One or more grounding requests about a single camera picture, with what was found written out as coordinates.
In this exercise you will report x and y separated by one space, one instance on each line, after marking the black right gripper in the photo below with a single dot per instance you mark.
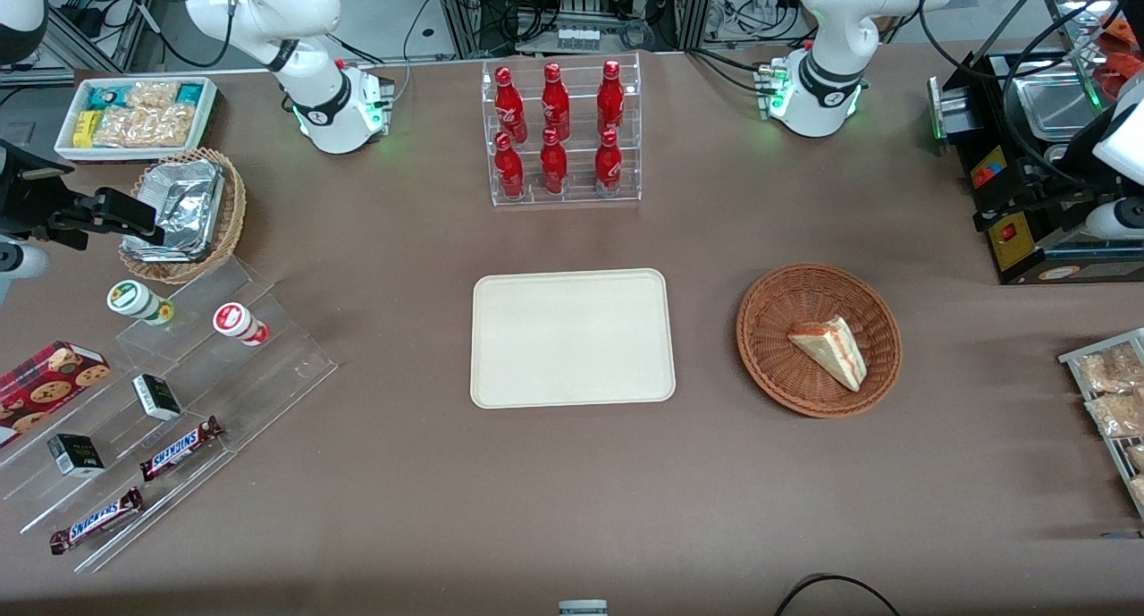
29 198

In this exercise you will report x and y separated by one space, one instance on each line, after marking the triangular sandwich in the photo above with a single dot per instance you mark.
836 348

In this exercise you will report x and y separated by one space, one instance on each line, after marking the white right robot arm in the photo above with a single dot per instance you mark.
322 106

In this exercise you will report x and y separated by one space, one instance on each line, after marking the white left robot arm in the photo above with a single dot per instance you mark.
818 80

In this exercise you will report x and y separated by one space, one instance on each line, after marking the light oval wicker basket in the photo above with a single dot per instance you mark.
231 214

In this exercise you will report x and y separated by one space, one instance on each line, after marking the cream rectangular plastic tray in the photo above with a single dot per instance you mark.
572 339

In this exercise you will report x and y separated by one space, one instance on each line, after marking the brown round wicker basket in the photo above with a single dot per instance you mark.
778 348

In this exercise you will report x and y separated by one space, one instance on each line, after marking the small steel tray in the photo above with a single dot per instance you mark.
1059 108

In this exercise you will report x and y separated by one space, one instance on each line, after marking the large steel tray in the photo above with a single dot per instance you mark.
1077 17

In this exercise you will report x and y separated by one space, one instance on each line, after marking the green lid yogurt cup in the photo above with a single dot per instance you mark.
130 298

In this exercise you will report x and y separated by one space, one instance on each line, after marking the white rectangular snack bin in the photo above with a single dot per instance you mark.
67 147

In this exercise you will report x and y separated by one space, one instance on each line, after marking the clear bag of crackers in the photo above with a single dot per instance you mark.
147 124

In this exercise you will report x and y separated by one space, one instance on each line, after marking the yellow snack pack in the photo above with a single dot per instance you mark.
85 129

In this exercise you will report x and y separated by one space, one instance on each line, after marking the teal snack pack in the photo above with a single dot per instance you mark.
189 94
105 96

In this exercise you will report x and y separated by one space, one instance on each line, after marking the red lid yogurt cup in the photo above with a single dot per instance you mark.
234 319

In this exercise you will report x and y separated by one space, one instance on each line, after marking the small black carton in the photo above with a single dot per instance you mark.
76 455
157 397

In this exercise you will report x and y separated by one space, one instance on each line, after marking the red cookie box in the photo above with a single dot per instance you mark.
45 383

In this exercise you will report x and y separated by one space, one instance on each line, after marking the clear acrylic stepped shelf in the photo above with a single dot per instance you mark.
295 366

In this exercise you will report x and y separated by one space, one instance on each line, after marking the brown Snickers bar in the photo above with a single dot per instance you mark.
96 520
179 449

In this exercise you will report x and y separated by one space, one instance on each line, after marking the red cola bottle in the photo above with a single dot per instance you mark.
610 97
555 102
553 166
509 169
608 166
508 106

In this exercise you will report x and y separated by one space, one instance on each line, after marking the clear acrylic bottle rack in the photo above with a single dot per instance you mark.
581 164

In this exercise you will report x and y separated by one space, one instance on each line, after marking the grey terminal block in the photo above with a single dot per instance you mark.
577 37

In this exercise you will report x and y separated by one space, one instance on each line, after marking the small grey device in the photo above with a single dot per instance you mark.
583 608

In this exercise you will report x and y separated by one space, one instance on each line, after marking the black sealing machine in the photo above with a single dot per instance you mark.
1019 214

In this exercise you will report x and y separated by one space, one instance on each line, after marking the clear bag of snacks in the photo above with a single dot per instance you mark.
1113 370
1117 413

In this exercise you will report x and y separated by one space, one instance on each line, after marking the aluminium frame profile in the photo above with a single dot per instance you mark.
98 26

